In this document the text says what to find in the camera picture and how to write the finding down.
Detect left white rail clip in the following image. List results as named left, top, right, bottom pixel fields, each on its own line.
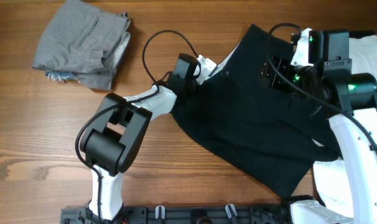
left=155, top=205, right=165, bottom=220

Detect white rail clip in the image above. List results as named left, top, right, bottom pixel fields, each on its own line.
left=225, top=203, right=238, bottom=224
left=155, top=205, right=165, bottom=220

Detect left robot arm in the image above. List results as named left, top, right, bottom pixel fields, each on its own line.
left=76, top=54, right=211, bottom=223

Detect black shorts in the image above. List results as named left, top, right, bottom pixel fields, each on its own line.
left=172, top=25, right=341, bottom=197

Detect white t-shirt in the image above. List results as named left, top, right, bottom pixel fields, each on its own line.
left=311, top=34, right=377, bottom=218

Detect black garment under t-shirt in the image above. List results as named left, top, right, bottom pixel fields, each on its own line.
left=349, top=30, right=376, bottom=39

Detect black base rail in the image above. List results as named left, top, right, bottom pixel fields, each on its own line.
left=60, top=203, right=289, bottom=224

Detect right white rail clip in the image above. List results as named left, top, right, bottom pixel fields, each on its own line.
left=225, top=203, right=238, bottom=224

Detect folded grey shorts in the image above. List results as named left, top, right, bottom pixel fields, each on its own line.
left=32, top=0, right=131, bottom=90

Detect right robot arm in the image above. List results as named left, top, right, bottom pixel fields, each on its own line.
left=266, top=29, right=377, bottom=223

